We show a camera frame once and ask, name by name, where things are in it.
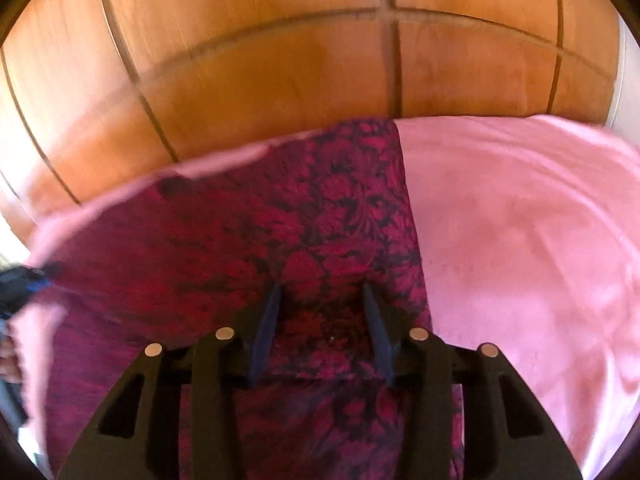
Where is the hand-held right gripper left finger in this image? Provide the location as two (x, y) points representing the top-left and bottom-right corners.
(57, 282), (284, 480)

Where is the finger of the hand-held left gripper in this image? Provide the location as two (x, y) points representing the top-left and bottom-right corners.
(0, 261), (64, 317)

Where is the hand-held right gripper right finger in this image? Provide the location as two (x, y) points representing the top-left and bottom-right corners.
(362, 282), (584, 480)

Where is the red floral patterned garment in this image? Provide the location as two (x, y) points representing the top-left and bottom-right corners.
(31, 119), (465, 480)

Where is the person's left hand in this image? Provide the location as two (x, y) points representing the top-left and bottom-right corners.
(0, 334), (22, 382)

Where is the pink bed sheet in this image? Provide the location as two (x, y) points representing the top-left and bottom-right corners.
(10, 115), (640, 480)

